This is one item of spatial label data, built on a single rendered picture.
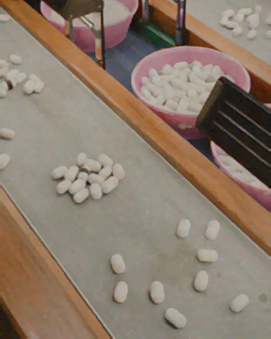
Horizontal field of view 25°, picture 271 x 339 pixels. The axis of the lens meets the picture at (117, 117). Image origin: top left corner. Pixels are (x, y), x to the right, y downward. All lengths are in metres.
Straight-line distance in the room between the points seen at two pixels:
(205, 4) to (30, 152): 0.74
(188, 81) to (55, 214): 0.51
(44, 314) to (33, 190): 0.29
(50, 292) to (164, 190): 0.31
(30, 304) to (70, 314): 0.06
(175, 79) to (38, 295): 0.65
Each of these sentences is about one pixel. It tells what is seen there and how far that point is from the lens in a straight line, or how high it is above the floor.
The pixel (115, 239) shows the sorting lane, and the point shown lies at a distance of 1.10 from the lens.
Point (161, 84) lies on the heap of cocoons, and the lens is 1.44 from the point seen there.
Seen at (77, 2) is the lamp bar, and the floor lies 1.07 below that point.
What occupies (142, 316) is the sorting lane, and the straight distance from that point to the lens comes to 1.01.
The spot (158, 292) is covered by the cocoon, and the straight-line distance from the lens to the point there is 1.01.
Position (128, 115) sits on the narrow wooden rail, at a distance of 1.31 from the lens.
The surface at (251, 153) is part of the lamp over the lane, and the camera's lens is 0.78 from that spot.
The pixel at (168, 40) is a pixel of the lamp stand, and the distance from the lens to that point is 1.65.
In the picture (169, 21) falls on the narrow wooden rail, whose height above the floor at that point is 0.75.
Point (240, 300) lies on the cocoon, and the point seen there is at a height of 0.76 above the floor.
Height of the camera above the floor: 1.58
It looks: 39 degrees down
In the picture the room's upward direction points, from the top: 2 degrees counter-clockwise
